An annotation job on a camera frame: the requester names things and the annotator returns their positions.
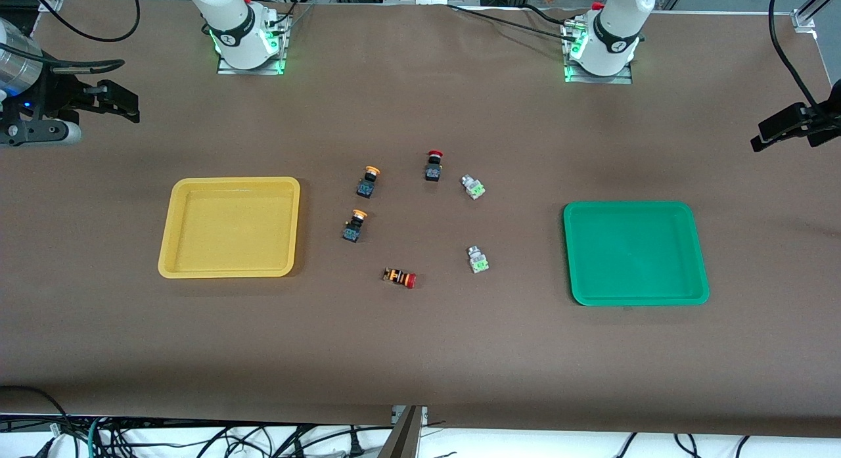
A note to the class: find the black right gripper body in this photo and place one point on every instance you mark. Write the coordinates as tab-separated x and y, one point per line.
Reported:
54	92

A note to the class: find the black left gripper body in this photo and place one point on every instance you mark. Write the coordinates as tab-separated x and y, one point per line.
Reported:
829	114

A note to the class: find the yellow push button switch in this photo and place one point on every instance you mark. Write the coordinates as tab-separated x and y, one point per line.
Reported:
353	231
366	185

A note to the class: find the green push button switch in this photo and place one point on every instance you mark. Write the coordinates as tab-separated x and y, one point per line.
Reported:
479	263
474	188

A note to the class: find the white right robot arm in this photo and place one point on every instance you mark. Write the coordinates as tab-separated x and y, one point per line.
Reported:
230	24

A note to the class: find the yellow plastic tray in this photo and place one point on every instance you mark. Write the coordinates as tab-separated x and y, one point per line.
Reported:
230	228

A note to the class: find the green plastic tray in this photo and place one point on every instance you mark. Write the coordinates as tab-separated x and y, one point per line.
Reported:
634	254

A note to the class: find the red button black base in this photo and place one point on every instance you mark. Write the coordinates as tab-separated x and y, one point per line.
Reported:
433	171

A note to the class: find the red button orange base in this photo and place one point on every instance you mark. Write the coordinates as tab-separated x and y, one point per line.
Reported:
397	276

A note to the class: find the brown table cover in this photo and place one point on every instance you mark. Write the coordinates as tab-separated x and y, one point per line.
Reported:
420	353

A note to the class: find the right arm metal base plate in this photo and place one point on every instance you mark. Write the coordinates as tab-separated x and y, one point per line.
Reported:
279	57

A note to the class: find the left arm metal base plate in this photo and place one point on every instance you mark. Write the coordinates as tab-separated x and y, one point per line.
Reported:
624	79

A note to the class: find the table leg with bracket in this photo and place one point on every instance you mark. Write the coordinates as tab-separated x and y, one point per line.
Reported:
402	438

